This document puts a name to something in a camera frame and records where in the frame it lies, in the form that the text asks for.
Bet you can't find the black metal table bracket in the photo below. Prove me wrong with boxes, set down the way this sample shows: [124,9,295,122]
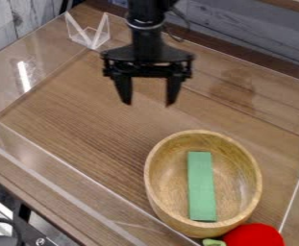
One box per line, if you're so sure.
[13,202,57,246]

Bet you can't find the small green toy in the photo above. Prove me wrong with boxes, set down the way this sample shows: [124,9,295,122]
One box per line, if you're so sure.
[202,238,226,246]

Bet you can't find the black cable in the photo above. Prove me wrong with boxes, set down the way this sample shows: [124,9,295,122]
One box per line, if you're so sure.
[0,217,21,246]

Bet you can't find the clear acrylic corner bracket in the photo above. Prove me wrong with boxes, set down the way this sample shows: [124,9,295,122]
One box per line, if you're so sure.
[64,12,111,50]

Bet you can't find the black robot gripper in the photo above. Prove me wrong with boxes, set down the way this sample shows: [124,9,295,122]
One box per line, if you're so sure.
[100,28,194,106]

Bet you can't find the clear acrylic enclosure wall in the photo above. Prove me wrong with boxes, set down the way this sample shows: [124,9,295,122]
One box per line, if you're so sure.
[0,122,199,246]

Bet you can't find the red round plush toy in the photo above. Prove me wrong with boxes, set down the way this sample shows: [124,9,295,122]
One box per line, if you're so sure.
[223,223,285,246]

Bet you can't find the brown wooden bowl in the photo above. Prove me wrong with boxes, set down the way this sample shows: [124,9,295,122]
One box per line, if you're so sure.
[144,130,262,238]

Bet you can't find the green rectangular block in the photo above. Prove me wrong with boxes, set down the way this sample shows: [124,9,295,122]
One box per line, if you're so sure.
[187,151,216,222]

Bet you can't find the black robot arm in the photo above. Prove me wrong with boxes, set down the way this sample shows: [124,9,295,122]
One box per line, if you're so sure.
[100,0,194,106]

